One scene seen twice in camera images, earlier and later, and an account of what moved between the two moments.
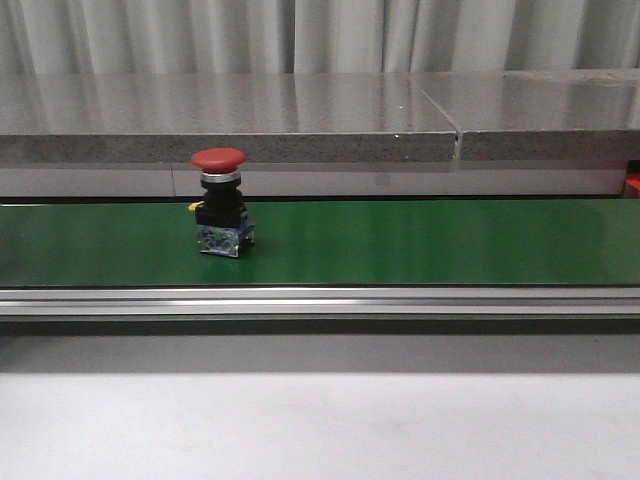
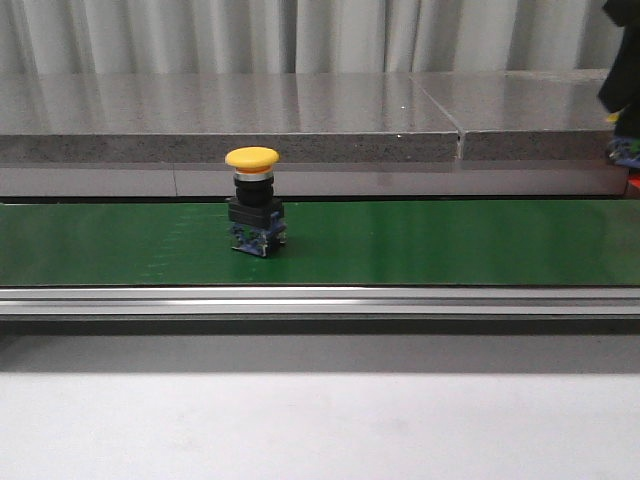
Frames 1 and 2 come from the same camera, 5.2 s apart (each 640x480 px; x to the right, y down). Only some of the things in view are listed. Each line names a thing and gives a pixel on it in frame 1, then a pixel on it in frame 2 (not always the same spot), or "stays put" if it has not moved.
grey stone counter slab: (316, 116) stays put
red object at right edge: (634, 180) stays put
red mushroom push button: (222, 220) → (625, 151)
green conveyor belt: (313, 243) stays put
